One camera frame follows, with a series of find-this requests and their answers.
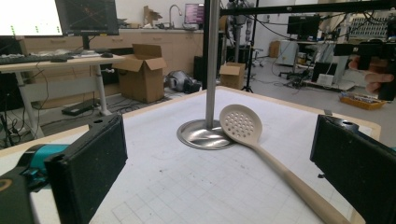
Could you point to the small cardboard box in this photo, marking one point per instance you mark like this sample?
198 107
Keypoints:
232 76

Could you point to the dark computer monitor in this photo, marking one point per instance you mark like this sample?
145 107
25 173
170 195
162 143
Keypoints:
87 17

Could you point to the beige slotted spoon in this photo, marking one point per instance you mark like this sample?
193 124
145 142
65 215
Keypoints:
280 168

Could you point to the flat black device on floor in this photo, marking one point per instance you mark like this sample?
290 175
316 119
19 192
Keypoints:
80 107

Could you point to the black keyboard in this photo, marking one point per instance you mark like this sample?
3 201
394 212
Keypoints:
28 59

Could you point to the bright white monitor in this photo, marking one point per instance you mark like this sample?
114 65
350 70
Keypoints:
28 15

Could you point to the curved metal faucet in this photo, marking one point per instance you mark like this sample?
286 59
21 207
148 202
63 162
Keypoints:
175 9

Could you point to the purple-screen monitor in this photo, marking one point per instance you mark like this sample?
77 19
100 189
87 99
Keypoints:
194 14

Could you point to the yellow tray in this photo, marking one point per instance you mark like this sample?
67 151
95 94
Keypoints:
362 102

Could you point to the grey helmet-like device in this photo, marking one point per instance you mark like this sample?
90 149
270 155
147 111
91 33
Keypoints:
179 81

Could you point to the black monitor on bench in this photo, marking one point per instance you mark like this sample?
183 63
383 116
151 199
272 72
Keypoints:
303 26

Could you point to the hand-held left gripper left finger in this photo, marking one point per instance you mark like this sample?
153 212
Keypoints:
90 165

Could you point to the large open cardboard box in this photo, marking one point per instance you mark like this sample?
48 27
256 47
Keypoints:
140 81

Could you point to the black computer mouse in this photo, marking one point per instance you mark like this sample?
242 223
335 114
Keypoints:
107 55

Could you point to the white grid mat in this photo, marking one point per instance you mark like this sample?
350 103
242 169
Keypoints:
186 186

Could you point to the metal stand pole with base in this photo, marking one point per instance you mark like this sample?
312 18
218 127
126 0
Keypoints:
212 62

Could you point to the light wooden desk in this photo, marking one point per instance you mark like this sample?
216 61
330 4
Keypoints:
81 61

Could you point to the black metal frame beam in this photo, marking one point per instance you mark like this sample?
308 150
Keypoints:
311 7

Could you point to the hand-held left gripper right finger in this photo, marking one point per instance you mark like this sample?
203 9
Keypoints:
358 168

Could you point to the black tripod stand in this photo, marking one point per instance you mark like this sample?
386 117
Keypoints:
249 62

